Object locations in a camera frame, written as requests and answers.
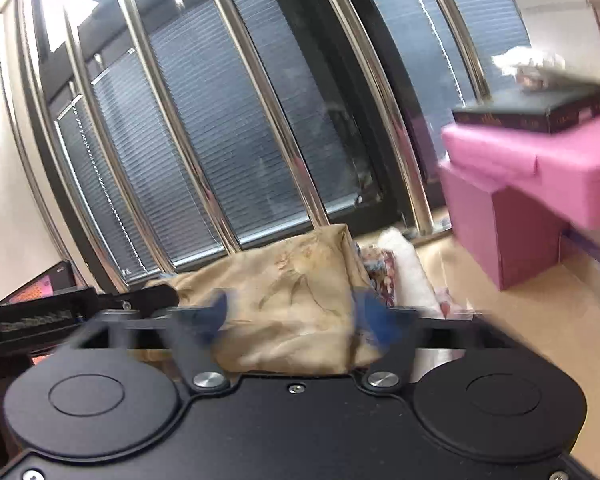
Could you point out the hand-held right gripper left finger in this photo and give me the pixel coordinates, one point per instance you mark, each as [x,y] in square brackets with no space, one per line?
[205,320]

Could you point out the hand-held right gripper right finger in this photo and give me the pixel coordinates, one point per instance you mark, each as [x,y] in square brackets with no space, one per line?
[377,322]

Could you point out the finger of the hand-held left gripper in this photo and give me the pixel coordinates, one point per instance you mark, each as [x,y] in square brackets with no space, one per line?
[150,297]

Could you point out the tan patterned garment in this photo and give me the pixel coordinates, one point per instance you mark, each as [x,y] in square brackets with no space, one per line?
[290,300]

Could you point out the tablet in black case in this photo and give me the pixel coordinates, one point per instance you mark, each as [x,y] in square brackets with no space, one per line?
[55,280]

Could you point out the red floral folded garment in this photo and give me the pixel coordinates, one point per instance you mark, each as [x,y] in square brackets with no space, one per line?
[380,270]

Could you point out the metal window railing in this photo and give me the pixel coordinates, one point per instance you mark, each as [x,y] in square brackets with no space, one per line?
[420,205]

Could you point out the pink cube box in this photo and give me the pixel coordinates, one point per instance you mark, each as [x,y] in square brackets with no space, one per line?
[505,235]

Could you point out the dark framed window with blinds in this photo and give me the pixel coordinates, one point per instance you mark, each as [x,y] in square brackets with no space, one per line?
[260,135]

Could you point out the flat pink box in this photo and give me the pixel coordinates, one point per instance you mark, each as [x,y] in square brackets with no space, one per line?
[555,170]

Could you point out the black flat box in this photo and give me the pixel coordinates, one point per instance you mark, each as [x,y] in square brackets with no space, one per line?
[520,115]

